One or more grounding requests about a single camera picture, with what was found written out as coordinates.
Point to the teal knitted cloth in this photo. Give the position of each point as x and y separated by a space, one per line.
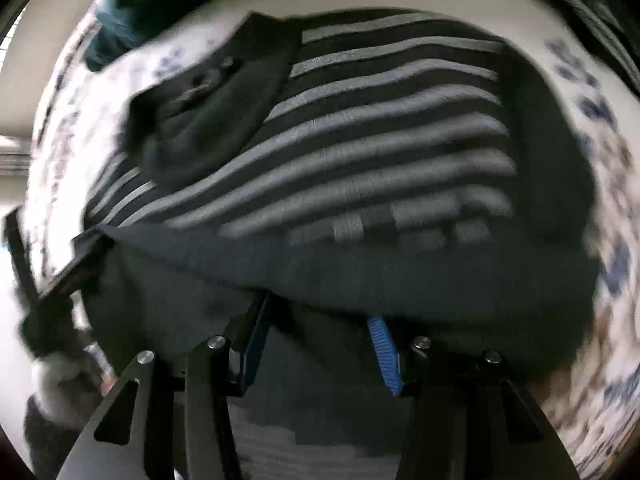
135 10

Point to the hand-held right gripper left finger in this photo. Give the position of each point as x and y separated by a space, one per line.
256 340

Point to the white floral blanket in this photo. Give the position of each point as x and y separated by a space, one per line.
615 210

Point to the black grey striped sweater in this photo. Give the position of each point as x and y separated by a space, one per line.
350 270

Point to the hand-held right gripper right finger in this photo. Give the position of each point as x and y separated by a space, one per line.
385 360

